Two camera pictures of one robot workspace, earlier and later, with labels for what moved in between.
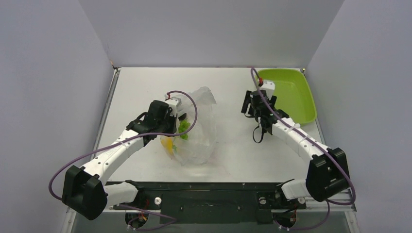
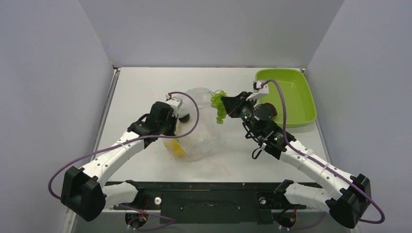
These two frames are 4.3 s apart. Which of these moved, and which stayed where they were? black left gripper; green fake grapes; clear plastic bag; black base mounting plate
Moved: green fake grapes
Stayed: clear plastic bag; black left gripper; black base mounting plate
